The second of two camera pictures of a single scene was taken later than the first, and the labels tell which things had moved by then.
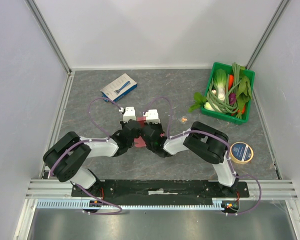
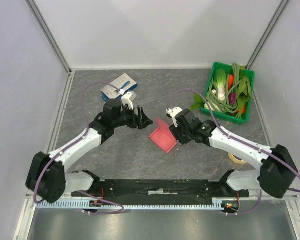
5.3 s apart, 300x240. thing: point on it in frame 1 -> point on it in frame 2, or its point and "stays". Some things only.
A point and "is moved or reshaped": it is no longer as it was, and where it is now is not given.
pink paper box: [139, 142] is moved or reshaped
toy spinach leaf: [244, 93] stays
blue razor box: [118, 88] stays
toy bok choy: [219, 81] stays
